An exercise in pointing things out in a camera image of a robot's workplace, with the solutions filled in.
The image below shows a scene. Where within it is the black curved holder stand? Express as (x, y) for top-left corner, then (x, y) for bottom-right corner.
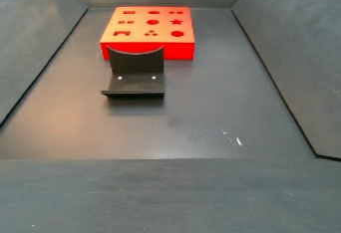
(102, 47), (166, 98)

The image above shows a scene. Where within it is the red shape-sorter box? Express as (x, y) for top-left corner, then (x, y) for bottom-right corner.
(100, 5), (196, 61)

